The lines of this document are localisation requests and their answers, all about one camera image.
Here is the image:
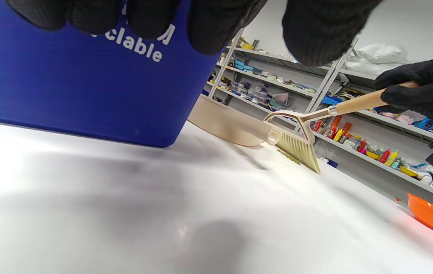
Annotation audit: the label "person's left hand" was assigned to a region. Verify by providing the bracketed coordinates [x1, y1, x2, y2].
[5, 0, 382, 67]

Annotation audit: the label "beige wooden-handled hand broom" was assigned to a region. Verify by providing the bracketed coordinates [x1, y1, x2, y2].
[264, 81, 420, 175]

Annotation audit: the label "beige plastic dustpan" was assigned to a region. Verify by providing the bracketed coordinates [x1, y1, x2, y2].
[187, 94, 282, 148]

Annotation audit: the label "pile of green mung beans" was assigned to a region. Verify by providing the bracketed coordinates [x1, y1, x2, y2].
[276, 149, 301, 165]

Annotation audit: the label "blue food waste bin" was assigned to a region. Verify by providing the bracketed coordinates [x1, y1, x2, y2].
[0, 0, 224, 148]

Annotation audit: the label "blue bag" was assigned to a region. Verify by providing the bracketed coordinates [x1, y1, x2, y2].
[414, 117, 433, 131]

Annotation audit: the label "pink pouch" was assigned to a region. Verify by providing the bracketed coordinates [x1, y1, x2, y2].
[382, 112, 415, 124]

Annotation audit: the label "grey metal shelf rack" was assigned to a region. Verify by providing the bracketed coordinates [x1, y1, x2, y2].
[201, 27, 433, 209]

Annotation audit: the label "white plastic bags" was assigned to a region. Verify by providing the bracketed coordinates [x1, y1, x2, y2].
[344, 43, 409, 75]

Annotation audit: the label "row of condiment bottles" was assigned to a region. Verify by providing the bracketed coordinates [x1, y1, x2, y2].
[314, 114, 400, 170]

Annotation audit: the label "white table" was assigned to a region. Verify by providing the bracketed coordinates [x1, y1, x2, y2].
[0, 120, 433, 274]

